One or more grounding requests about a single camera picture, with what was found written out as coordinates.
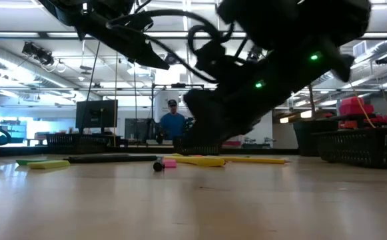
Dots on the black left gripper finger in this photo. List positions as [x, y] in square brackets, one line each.
[146, 55]

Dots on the yellow pencil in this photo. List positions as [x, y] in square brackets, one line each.
[256, 160]

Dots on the pink eraser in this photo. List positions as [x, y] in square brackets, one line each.
[170, 163]

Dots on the black marker pen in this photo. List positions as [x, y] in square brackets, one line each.
[140, 157]

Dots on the black crayon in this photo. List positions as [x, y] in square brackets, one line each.
[80, 160]

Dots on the yellow eraser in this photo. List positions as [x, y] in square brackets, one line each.
[50, 164]

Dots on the green eraser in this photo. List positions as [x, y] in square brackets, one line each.
[26, 162]

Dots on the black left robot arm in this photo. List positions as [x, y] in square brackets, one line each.
[63, 8]

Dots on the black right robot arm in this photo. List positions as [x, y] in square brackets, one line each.
[296, 26]

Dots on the black mesh bin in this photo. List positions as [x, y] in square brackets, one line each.
[76, 145]
[196, 150]
[363, 148]

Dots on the person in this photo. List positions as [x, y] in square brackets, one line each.
[173, 125]

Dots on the black computer monitor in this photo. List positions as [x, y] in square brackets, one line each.
[96, 115]

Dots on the red plastic crate stack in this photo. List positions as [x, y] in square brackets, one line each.
[354, 106]

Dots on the black ceiling device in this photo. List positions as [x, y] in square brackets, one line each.
[383, 60]

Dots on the black ceiling camera rig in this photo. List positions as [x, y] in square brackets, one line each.
[38, 53]

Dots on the black aluminium table frame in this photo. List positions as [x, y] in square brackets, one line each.
[136, 150]

